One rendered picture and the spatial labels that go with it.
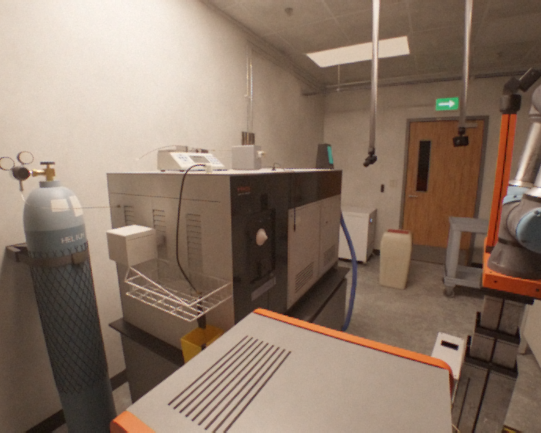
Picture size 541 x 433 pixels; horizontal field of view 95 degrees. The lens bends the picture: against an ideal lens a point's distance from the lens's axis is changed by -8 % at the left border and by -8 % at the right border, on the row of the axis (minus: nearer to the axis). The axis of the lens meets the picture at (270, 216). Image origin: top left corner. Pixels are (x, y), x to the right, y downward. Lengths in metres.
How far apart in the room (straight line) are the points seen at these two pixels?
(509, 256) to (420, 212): 3.73
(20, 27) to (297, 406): 1.84
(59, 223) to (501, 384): 1.82
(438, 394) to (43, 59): 1.93
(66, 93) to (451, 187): 4.47
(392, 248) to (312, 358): 3.03
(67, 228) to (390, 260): 3.16
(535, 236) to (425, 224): 3.91
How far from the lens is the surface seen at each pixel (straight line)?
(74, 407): 1.78
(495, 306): 1.26
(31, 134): 1.74
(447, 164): 4.65
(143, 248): 1.02
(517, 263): 1.01
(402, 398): 0.50
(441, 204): 4.68
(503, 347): 1.32
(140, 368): 1.57
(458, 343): 1.52
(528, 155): 1.50
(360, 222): 4.12
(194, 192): 0.93
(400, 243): 3.49
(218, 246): 0.89
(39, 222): 1.40
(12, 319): 1.84
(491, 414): 1.46
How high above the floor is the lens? 1.46
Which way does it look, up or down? 11 degrees down
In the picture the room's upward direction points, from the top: straight up
